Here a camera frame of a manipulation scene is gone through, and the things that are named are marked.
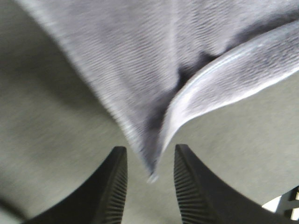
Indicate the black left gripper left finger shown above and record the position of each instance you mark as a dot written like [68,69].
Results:
[99,200]

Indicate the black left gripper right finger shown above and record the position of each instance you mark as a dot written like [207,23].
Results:
[203,198]

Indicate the blue-grey microfibre towel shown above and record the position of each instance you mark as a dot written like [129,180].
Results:
[156,64]

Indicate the black table cloth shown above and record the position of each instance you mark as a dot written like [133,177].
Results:
[54,132]

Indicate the grey metal frame under table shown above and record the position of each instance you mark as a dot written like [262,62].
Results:
[288,205]

